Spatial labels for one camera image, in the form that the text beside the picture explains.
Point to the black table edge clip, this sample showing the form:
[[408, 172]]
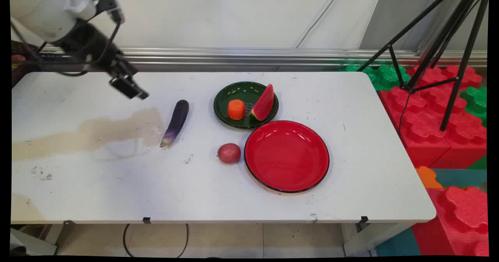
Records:
[[146, 220], [364, 219], [69, 222]]

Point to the dark green printed plate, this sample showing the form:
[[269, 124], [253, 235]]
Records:
[[230, 94]]

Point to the green foam block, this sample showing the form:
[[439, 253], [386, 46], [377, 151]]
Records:
[[476, 102], [384, 75]]

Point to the red plate with black rim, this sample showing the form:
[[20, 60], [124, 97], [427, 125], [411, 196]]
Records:
[[286, 156]]

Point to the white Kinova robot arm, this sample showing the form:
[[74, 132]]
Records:
[[43, 14]]

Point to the black tripod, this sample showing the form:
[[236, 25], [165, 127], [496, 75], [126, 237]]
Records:
[[452, 39]]

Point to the red round toy fruit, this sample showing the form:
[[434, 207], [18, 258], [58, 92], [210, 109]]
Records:
[[229, 153]]

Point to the purple toy eggplant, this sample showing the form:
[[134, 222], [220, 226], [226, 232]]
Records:
[[176, 122]]

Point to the aluminium wall rail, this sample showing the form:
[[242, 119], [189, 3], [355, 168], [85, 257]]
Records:
[[241, 57]]

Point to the teal foam mat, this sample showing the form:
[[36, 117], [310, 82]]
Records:
[[460, 177]]

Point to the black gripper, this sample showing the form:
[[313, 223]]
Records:
[[91, 45]]

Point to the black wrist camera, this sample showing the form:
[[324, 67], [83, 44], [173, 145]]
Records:
[[107, 2]]

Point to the orange toy tangerine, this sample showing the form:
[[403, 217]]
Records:
[[236, 109]]

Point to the orange foam piece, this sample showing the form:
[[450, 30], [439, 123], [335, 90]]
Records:
[[427, 177]]

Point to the dark wicker basket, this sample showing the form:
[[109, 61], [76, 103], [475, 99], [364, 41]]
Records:
[[19, 65]]

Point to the grey table leg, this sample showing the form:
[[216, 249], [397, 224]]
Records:
[[370, 236], [31, 242]]

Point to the red toy watermelon slice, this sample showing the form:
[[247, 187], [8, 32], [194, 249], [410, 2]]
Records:
[[264, 104]]

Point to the large red foam block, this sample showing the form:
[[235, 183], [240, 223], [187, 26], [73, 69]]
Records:
[[444, 75], [417, 121], [460, 223]]

